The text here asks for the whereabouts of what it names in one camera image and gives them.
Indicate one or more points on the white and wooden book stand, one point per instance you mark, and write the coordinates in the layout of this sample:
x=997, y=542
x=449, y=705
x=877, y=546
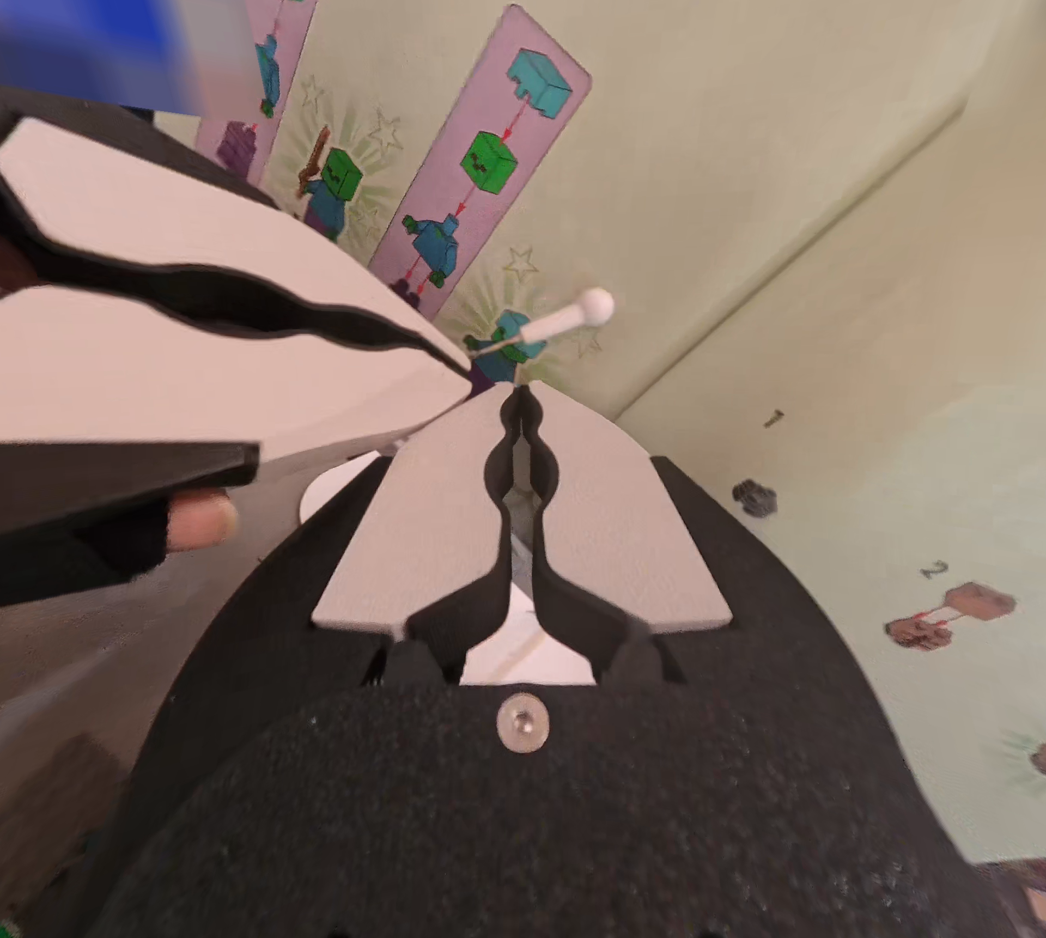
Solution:
x=564, y=321

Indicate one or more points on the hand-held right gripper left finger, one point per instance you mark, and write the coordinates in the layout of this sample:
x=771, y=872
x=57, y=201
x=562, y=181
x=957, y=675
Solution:
x=400, y=546

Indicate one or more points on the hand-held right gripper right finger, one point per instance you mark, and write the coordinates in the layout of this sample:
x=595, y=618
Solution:
x=637, y=546

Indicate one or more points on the person's left hand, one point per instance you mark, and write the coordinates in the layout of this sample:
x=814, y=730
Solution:
x=204, y=521

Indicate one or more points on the brick instruction booklet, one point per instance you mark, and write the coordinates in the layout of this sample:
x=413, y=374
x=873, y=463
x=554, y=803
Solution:
x=735, y=137

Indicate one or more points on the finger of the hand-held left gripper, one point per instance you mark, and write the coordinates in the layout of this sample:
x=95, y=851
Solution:
x=163, y=382
x=163, y=203

